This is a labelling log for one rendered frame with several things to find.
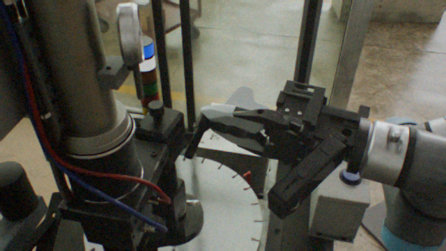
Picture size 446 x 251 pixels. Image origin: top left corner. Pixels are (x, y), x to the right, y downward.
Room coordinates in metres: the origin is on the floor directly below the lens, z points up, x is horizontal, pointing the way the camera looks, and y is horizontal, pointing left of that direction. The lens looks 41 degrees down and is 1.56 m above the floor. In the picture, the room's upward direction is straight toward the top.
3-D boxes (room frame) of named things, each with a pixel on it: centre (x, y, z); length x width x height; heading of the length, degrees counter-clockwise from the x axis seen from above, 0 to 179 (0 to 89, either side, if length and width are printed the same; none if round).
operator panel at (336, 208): (0.67, -0.29, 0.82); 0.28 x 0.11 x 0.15; 167
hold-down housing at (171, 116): (0.37, 0.08, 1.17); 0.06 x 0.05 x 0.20; 158
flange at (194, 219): (0.45, 0.09, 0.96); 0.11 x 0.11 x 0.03
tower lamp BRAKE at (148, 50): (0.75, 0.16, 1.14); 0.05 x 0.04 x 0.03; 77
